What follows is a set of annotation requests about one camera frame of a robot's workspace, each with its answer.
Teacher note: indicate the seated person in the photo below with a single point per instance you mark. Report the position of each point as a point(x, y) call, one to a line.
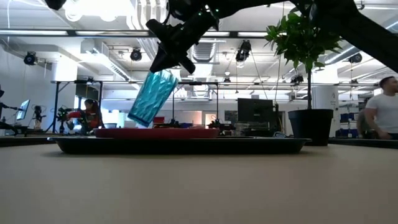
point(90, 116)

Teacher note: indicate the black hanging camera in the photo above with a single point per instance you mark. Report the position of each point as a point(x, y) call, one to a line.
point(244, 51)

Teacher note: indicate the tilted lit monitor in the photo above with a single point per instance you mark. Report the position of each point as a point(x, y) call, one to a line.
point(23, 109)

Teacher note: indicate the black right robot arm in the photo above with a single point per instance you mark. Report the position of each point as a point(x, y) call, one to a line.
point(357, 28)

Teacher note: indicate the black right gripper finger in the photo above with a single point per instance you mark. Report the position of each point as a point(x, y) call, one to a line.
point(160, 60)
point(187, 65)

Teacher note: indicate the black workstation frame stand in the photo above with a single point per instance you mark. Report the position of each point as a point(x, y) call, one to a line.
point(56, 105)
point(195, 83)

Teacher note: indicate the pink plastic plate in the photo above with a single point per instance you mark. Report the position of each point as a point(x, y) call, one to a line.
point(155, 133)

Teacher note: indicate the blue faceted plastic cup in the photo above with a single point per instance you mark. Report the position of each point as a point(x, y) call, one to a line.
point(152, 99)

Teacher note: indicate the black computer monitor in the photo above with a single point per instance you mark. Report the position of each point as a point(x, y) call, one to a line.
point(255, 110)

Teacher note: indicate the black ceiling spot lamp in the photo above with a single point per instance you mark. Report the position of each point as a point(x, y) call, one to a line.
point(30, 58)
point(136, 54)

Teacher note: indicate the black plant pot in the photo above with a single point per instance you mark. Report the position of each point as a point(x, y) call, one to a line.
point(311, 126)

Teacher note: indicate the green leafy plant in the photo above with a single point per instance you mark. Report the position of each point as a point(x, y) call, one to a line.
point(300, 40)

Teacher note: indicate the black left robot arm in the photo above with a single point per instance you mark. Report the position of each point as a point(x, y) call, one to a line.
point(56, 3)

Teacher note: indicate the standing person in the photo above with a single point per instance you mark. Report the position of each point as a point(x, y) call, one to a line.
point(385, 109)

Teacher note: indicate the dark green serving tray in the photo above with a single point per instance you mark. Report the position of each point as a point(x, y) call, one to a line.
point(180, 146)

